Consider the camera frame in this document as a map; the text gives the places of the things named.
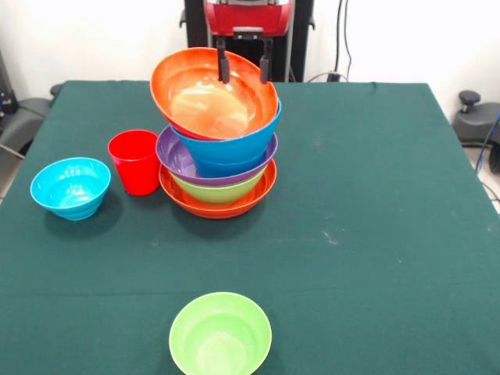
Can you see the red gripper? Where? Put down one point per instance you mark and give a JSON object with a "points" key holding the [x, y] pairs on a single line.
{"points": [[250, 17]]}

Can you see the orange bowl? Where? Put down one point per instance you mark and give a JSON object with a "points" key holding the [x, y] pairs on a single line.
{"points": [[218, 209], [211, 101]]}

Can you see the large blue bowl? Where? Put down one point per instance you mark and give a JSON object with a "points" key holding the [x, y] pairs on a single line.
{"points": [[234, 148]]}

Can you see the translucent blue straight-sided bowl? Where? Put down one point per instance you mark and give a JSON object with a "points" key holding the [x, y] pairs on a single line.
{"points": [[230, 168]]}

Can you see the purple bowl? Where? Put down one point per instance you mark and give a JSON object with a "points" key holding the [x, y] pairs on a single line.
{"points": [[173, 154]]}

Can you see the large green bowl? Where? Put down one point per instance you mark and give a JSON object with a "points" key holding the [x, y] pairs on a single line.
{"points": [[218, 193]]}

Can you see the red cup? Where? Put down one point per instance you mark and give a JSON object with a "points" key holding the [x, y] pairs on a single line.
{"points": [[134, 164]]}

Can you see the small blue ribbed bowl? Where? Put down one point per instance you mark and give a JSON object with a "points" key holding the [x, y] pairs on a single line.
{"points": [[68, 189]]}

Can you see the small green bowl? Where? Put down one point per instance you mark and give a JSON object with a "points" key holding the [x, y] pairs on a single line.
{"points": [[220, 336]]}

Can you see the dark green tablecloth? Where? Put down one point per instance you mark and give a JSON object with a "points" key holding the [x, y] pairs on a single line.
{"points": [[351, 234]]}

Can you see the black pedestal leg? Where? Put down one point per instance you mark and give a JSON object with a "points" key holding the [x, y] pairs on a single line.
{"points": [[476, 121], [23, 117]]}

